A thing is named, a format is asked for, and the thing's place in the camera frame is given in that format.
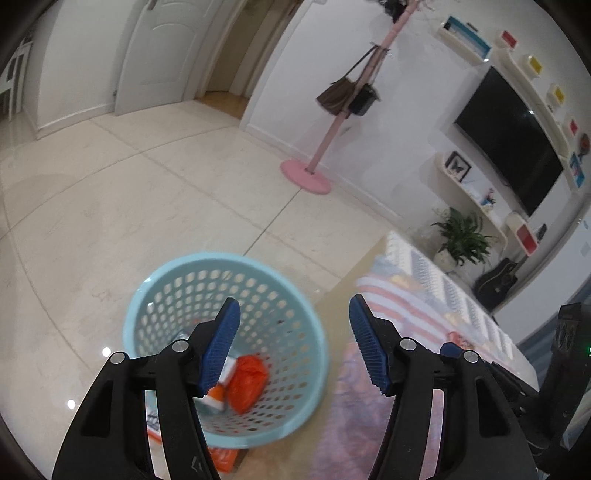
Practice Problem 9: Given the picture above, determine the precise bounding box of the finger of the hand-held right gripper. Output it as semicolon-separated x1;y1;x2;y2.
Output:
440;342;541;416

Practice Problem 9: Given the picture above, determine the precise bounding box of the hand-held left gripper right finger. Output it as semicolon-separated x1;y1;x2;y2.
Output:
348;294;541;480

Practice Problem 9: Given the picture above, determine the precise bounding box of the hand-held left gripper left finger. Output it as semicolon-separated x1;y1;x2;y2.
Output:
52;298;242;480

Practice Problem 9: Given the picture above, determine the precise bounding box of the light blue perforated basket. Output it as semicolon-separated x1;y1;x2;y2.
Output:
122;251;331;450

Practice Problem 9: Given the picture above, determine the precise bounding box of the brown shoulder bag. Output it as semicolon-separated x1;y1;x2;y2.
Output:
315;46;375;118

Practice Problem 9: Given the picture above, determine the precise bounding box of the black shoulder bag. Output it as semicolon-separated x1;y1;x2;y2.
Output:
347;46;382;117

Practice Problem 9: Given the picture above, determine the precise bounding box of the orange plastic packet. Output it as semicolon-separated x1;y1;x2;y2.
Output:
226;354;269;415

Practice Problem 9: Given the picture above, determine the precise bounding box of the white orange carton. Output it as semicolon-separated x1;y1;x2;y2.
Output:
205;357;238;411

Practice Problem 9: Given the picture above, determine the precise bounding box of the pink striped printed blanket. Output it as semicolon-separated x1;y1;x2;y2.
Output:
302;258;541;480

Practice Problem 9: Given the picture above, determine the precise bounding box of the black guitar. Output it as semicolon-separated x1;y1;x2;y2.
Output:
473;256;527;311

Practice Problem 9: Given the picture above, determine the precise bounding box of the orange white printed flyer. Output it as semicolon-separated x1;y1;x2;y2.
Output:
147;401;241;472

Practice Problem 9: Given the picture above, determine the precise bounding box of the green potted plant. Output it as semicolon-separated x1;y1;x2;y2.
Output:
431;207;497;273

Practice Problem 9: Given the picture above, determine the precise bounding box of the framed butterfly picture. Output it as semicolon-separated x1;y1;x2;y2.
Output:
445;151;472;183

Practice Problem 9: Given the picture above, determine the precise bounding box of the pink coat rack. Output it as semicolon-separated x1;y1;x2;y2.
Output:
281;0;426;197

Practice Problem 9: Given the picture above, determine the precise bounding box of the black flat television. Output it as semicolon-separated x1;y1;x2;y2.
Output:
453;66;565;217

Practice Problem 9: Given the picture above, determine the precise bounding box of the white shelf with coloured cubbies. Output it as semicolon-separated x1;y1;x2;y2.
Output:
492;30;589;190

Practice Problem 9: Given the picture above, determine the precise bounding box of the white panel door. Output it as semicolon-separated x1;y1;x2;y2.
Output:
113;0;211;116

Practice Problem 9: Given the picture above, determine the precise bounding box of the white dining chair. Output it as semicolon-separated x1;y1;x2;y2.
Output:
0;39;33;121

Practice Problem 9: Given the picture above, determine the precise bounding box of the dark cloth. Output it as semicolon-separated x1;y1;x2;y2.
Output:
369;0;419;23

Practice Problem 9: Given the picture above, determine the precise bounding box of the white curved wall shelf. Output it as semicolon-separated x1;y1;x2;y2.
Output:
434;150;541;257

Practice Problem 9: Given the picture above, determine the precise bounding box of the blue wall card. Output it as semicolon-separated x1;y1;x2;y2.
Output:
569;152;585;188

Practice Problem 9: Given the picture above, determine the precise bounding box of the blue white wall shelf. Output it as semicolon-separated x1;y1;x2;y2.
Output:
436;15;491;63

